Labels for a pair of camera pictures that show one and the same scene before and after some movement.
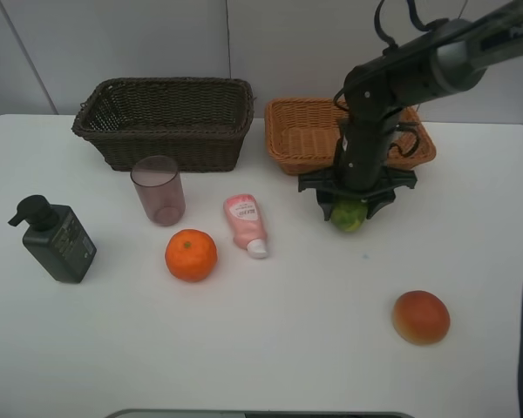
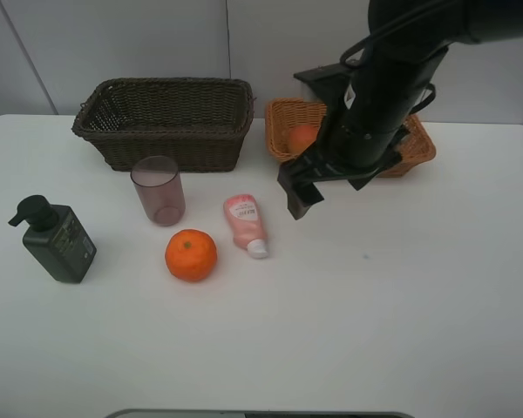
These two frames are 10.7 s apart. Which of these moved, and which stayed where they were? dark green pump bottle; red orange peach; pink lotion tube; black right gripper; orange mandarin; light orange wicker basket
Moved: black right gripper; red orange peach
Stayed: light orange wicker basket; orange mandarin; pink lotion tube; dark green pump bottle
